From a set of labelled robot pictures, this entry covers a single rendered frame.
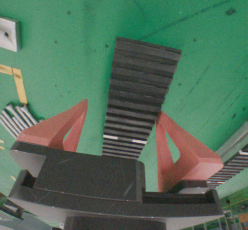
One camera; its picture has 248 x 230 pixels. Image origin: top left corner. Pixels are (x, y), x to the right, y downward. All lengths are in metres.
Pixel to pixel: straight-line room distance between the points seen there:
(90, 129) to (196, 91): 0.15
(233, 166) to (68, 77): 0.27
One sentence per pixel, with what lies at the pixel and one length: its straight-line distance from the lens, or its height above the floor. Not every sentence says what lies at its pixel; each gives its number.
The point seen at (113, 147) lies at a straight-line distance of 0.18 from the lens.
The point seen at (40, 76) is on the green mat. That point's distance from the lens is 0.18.
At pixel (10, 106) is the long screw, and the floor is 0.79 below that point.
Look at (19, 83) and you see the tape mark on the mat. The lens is 0.21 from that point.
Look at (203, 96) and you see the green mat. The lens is 0.18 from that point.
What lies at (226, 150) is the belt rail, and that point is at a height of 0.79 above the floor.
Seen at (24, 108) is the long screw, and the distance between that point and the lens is 0.22.
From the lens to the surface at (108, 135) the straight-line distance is 0.16.
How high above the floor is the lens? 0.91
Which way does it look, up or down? 49 degrees down
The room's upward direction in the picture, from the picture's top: 174 degrees counter-clockwise
